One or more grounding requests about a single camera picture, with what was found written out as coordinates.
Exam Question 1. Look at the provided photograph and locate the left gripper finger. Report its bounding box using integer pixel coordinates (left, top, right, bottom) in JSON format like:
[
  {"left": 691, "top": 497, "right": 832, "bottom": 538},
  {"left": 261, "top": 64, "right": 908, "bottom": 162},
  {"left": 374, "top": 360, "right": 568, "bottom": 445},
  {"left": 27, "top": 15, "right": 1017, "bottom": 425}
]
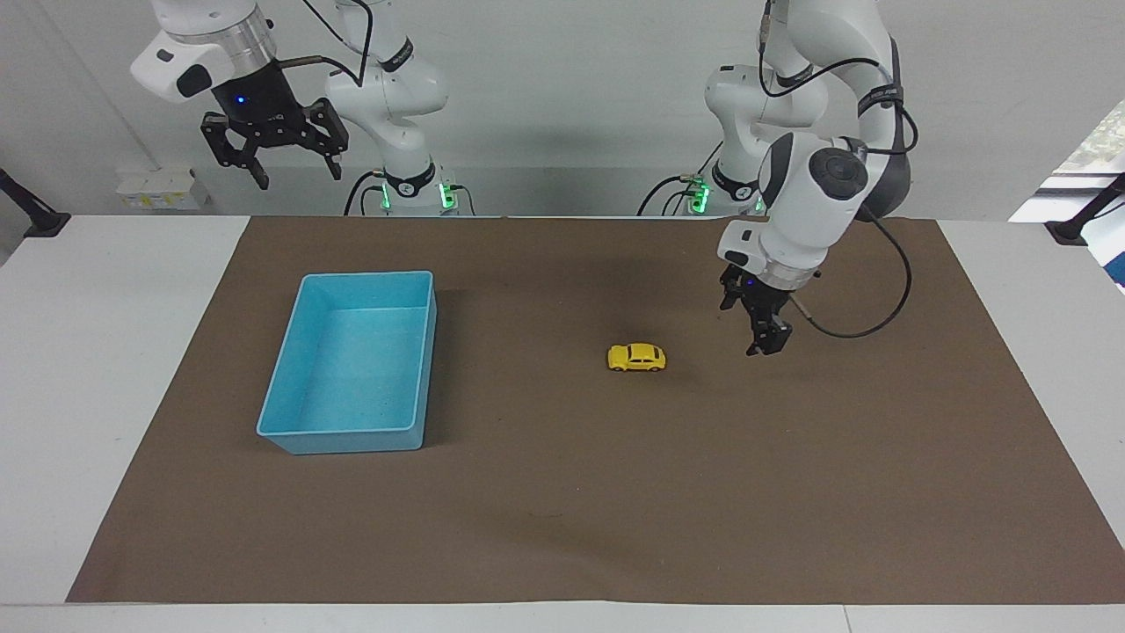
[
  {"left": 761, "top": 303, "right": 795, "bottom": 357},
  {"left": 741, "top": 303, "right": 767, "bottom": 358}
]

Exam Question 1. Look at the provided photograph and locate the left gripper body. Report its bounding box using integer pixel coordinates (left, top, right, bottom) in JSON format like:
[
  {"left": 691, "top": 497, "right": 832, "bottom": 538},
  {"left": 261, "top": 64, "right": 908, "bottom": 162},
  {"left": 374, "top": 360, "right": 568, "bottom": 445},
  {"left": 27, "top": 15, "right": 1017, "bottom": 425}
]
[{"left": 719, "top": 263, "right": 789, "bottom": 312}]

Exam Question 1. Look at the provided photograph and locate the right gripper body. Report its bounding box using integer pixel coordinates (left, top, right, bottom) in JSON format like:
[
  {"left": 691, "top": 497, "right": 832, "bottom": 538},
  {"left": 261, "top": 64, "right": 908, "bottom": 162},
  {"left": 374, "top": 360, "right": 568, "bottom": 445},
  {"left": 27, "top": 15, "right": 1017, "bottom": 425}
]
[{"left": 211, "top": 60, "right": 310, "bottom": 147}]

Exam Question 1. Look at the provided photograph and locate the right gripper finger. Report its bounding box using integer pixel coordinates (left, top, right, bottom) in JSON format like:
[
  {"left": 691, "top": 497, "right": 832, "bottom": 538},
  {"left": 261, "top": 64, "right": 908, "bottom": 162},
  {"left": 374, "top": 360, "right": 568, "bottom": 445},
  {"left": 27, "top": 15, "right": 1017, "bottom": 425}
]
[
  {"left": 295, "top": 98, "right": 351, "bottom": 182},
  {"left": 200, "top": 112, "right": 271, "bottom": 192}
]

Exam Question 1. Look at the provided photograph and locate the yellow toy beetle car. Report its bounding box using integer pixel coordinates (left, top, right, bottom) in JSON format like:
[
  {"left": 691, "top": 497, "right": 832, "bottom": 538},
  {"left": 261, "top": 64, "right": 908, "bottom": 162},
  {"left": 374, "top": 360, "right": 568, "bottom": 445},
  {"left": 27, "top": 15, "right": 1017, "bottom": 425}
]
[{"left": 606, "top": 342, "right": 668, "bottom": 374}]

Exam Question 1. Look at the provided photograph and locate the white box with yellow labels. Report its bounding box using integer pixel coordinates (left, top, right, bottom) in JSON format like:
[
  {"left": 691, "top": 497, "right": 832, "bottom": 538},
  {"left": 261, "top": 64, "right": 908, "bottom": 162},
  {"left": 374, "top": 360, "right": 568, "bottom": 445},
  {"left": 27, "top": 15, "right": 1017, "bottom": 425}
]
[{"left": 116, "top": 168, "right": 213, "bottom": 211}]

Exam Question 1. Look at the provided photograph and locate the black stand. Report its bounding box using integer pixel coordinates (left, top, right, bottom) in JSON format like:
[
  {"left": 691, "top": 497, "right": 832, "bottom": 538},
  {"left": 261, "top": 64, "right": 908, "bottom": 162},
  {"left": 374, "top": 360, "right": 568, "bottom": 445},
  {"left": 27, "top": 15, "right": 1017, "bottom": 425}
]
[
  {"left": 0, "top": 167, "right": 72, "bottom": 239},
  {"left": 1044, "top": 171, "right": 1125, "bottom": 247}
]

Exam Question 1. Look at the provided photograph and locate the light blue plastic bin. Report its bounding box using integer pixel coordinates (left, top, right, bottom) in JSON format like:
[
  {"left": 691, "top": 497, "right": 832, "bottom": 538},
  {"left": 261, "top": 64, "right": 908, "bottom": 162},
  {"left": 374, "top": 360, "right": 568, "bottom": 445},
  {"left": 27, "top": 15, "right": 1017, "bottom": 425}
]
[{"left": 256, "top": 270, "right": 439, "bottom": 456}]

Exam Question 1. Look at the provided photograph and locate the black cable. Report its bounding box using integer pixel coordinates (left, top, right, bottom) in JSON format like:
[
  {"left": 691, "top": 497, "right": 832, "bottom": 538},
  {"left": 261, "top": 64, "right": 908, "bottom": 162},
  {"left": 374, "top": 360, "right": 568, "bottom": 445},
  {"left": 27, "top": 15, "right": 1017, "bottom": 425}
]
[
  {"left": 276, "top": 0, "right": 375, "bottom": 89},
  {"left": 788, "top": 211, "right": 914, "bottom": 340},
  {"left": 638, "top": 172, "right": 704, "bottom": 217},
  {"left": 343, "top": 170, "right": 388, "bottom": 217}
]

